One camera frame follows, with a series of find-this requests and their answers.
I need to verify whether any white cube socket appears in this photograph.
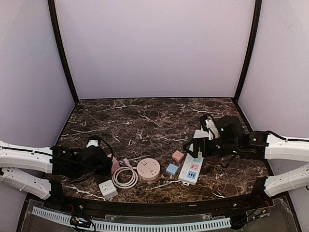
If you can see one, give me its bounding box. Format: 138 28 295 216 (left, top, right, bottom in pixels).
98 180 118 200

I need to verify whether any blue plug adapter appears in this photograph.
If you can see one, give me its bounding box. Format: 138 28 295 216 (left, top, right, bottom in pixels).
166 163 179 179

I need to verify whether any grey slotted cable duct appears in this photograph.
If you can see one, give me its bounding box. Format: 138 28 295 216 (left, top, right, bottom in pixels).
31 206 231 232

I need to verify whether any left black frame post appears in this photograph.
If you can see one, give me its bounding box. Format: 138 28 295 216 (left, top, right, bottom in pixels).
47 0 79 104

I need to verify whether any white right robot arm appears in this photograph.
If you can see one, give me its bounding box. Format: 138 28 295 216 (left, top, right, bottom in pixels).
183 114 309 197

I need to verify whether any pink cube socket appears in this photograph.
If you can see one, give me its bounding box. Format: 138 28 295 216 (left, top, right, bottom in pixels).
107 154 120 174

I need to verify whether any small circuit board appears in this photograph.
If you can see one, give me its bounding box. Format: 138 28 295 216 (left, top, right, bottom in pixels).
70 216 91 228

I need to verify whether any black frame post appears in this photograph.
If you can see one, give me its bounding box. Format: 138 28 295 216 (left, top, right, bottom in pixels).
47 0 79 104
233 0 262 103

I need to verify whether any white multicolour power strip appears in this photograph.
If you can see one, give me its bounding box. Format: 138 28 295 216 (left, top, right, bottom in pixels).
178 152 204 186

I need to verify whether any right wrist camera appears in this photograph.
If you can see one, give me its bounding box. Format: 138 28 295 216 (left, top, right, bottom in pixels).
200 114 220 140

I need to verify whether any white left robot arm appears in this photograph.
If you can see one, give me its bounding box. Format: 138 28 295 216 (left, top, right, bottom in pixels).
0 136 114 203

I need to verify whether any right black frame post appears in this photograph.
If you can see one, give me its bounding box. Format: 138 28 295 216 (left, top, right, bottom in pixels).
233 0 262 103

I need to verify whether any pink round power socket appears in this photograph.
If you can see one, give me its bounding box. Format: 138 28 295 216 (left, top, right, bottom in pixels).
137 158 160 181

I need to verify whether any black front table rail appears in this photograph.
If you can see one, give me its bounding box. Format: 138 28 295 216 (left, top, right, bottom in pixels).
59 194 267 217

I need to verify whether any white coiled socket cable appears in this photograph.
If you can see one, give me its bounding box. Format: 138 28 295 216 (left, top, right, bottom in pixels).
112 157 139 189

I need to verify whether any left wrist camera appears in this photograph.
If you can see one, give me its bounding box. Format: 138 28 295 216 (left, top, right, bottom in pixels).
86 139 100 148

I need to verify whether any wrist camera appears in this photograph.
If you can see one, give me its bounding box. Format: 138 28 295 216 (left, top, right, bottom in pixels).
86 139 100 148
200 114 220 140

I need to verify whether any pink plug adapter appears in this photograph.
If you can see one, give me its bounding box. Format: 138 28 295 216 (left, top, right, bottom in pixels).
172 150 185 162

